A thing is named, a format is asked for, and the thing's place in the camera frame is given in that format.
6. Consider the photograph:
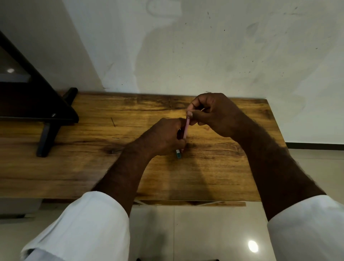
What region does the person's left hand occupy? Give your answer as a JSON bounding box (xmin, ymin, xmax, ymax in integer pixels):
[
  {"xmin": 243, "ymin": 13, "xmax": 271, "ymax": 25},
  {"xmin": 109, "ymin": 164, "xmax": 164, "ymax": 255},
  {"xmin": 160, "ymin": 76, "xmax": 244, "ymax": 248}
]
[{"xmin": 127, "ymin": 117, "xmax": 188, "ymax": 160}]

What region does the person's right hand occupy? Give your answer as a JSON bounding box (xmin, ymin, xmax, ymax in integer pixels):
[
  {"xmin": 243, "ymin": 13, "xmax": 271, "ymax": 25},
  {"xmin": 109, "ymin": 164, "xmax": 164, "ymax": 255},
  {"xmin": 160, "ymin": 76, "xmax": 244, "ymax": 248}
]
[{"xmin": 186, "ymin": 93, "xmax": 250, "ymax": 138}]

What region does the pink pen with teal end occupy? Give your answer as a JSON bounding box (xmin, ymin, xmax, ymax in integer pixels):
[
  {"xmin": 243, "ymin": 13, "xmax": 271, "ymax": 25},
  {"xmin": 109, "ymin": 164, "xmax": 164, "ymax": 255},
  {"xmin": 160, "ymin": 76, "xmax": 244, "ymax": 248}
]
[{"xmin": 176, "ymin": 117, "xmax": 191, "ymax": 160}]

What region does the person's right forearm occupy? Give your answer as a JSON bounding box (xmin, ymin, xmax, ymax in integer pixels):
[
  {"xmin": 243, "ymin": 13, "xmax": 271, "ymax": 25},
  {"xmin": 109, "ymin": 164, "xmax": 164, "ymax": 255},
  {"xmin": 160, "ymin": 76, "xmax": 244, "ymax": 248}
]
[{"xmin": 231, "ymin": 118, "xmax": 327, "ymax": 222}]

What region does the person's left forearm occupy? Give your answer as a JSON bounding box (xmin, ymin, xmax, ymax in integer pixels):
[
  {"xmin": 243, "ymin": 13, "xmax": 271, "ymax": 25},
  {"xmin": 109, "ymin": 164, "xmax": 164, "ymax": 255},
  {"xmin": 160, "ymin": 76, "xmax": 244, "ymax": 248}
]
[{"xmin": 91, "ymin": 143, "xmax": 154, "ymax": 219}]

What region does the black monitor stand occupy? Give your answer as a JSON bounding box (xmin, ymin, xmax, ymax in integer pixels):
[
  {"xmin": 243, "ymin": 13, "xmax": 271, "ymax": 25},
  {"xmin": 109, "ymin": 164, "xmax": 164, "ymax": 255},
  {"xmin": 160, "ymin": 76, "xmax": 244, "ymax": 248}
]
[{"xmin": 37, "ymin": 87, "xmax": 78, "ymax": 158}]

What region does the white left sleeve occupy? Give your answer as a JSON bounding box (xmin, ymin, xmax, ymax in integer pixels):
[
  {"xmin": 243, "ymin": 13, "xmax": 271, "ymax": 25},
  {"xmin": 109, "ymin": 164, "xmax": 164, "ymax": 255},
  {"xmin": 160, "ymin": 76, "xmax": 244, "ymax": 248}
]
[{"xmin": 20, "ymin": 191, "xmax": 131, "ymax": 261}]

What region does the white sleeve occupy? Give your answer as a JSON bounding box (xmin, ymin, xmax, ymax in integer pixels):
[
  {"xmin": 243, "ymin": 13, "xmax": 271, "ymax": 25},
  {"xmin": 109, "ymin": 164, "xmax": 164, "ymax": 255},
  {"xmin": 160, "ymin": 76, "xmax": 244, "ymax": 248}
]
[
  {"xmin": 20, "ymin": 191, "xmax": 131, "ymax": 261},
  {"xmin": 267, "ymin": 195, "xmax": 344, "ymax": 261}
]

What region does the black monitor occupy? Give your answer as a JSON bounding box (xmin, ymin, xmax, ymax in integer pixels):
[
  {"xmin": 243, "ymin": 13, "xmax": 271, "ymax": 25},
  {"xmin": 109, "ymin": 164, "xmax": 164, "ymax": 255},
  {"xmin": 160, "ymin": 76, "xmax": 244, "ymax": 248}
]
[{"xmin": 0, "ymin": 30, "xmax": 79, "ymax": 126}]

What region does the white right sleeve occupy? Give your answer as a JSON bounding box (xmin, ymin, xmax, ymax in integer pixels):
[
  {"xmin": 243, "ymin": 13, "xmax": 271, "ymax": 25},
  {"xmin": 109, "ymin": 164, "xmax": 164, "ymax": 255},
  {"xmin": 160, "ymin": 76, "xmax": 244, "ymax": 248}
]
[{"xmin": 267, "ymin": 195, "xmax": 344, "ymax": 261}]

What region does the grey box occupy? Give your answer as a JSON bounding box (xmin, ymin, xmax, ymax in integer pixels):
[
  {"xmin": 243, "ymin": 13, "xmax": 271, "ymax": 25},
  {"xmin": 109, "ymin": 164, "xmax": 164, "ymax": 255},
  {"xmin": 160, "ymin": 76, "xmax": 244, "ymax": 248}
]
[{"xmin": 0, "ymin": 198, "xmax": 43, "ymax": 219}]

